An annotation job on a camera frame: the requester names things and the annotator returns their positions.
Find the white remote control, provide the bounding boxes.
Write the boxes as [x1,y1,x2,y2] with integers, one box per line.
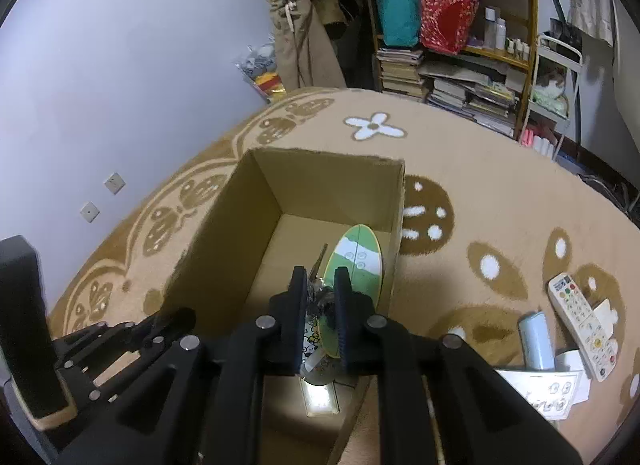
[547,272,621,383]

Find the cardboard box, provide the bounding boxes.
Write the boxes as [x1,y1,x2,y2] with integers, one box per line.
[162,146,406,465]

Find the pink and white bottles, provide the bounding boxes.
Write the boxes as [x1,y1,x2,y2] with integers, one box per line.
[520,128,558,161]

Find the pale green packets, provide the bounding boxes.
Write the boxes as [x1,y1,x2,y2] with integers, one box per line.
[531,70,571,118]

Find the red gift bag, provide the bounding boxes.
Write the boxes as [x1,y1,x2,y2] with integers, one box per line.
[419,0,483,56]

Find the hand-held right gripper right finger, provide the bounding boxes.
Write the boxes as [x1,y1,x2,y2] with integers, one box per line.
[334,266,583,465]

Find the green mini skateboard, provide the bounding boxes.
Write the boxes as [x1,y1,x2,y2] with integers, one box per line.
[316,224,386,358]

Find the dark hanging clothes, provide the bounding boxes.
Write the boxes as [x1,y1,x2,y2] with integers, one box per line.
[320,0,376,91]

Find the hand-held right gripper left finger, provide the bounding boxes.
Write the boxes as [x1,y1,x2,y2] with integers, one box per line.
[59,266,308,465]

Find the cartoon print earbud case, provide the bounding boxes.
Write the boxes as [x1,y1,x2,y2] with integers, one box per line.
[299,327,358,388]

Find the light blue power bank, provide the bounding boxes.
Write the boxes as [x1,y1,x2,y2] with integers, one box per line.
[517,311,556,372]

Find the white wall charger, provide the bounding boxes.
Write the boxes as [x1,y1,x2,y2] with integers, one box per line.
[590,299,622,346]

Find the white trolley cart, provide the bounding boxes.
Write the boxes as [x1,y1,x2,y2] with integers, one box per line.
[515,31,586,163]

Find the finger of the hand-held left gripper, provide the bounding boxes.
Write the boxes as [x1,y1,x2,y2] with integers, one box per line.
[51,307,197,372]
[65,347,167,405]

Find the stack of old books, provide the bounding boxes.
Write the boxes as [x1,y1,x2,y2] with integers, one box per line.
[375,45,426,98]

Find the pile of flat books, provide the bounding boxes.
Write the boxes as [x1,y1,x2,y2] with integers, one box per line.
[420,58,528,138]

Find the black dustpan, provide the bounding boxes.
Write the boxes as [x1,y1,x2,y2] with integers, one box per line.
[549,19,583,46]

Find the teal bag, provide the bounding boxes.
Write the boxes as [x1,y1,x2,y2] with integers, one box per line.
[367,0,423,48]

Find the beige coat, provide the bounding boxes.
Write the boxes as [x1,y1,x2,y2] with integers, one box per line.
[270,0,348,91]

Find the plastic bag of toys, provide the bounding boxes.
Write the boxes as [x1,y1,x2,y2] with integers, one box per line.
[235,42,288,103]

